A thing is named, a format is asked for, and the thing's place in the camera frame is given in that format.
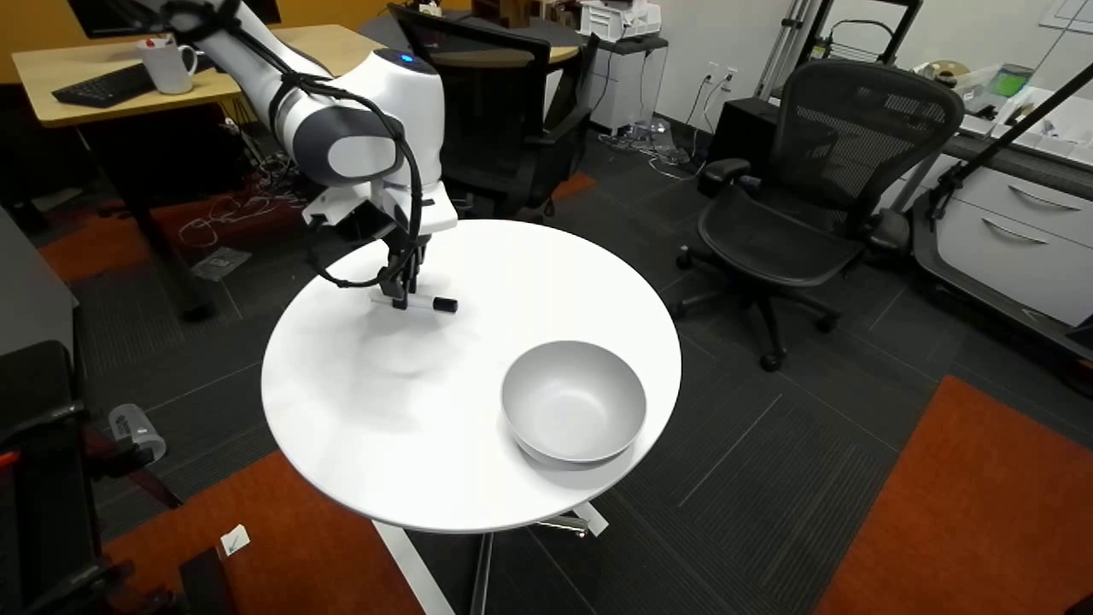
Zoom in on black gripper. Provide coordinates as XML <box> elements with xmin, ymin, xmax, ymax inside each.
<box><xmin>377</xmin><ymin>204</ymin><xmax>430</xmax><ymax>316</ymax></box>

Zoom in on white bowl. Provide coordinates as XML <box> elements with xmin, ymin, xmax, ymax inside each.
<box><xmin>497</xmin><ymin>337</ymin><xmax>651</xmax><ymax>467</ymax></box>

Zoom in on black padded office chair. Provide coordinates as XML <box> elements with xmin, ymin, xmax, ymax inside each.
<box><xmin>390</xmin><ymin>4</ymin><xmax>597</xmax><ymax>222</ymax></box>

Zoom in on silver table base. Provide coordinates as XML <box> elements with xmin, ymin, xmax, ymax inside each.
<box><xmin>367</xmin><ymin>496</ymin><xmax>614</xmax><ymax>615</ymax></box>

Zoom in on orange carpet strip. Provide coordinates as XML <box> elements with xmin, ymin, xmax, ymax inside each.
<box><xmin>32</xmin><ymin>186</ymin><xmax>315</xmax><ymax>291</ymax></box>

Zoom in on clear grey bottle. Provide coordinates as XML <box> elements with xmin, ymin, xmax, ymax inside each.
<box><xmin>105</xmin><ymin>401</ymin><xmax>170</xmax><ymax>466</ymax></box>

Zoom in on white tag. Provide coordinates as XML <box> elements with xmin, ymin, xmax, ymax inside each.
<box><xmin>215</xmin><ymin>518</ymin><xmax>255</xmax><ymax>560</ymax></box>

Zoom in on white mug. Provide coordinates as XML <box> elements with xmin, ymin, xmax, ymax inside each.
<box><xmin>135</xmin><ymin>33</ymin><xmax>207</xmax><ymax>100</ymax></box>

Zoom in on white box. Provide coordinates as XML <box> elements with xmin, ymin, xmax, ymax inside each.
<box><xmin>578</xmin><ymin>0</ymin><xmax>664</xmax><ymax>48</ymax></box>

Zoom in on black keyboard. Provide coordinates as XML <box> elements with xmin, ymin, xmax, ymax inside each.
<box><xmin>48</xmin><ymin>59</ymin><xmax>163</xmax><ymax>114</ymax></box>

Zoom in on black computer tower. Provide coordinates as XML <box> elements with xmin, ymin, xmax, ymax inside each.
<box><xmin>710</xmin><ymin>92</ymin><xmax>792</xmax><ymax>178</ymax></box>

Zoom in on wooden desk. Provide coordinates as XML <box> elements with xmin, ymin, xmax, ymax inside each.
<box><xmin>11</xmin><ymin>20</ymin><xmax>387</xmax><ymax>325</ymax></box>

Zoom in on black equipment stand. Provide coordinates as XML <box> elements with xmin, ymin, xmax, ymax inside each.
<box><xmin>0</xmin><ymin>337</ymin><xmax>245</xmax><ymax>615</ymax></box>

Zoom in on black mesh office chair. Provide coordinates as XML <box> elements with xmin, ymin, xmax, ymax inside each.
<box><xmin>664</xmin><ymin>56</ymin><xmax>971</xmax><ymax>377</ymax></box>

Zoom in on white drawer cabinet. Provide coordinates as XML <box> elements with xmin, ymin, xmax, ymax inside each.
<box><xmin>931</xmin><ymin>162</ymin><xmax>1093</xmax><ymax>333</ymax></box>

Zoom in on black tripod pole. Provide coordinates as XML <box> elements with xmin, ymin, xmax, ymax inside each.
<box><xmin>923</xmin><ymin>61</ymin><xmax>1093</xmax><ymax>222</ymax></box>

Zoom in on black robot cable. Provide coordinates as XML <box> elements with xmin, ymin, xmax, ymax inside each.
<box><xmin>268</xmin><ymin>66</ymin><xmax>430</xmax><ymax>291</ymax></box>

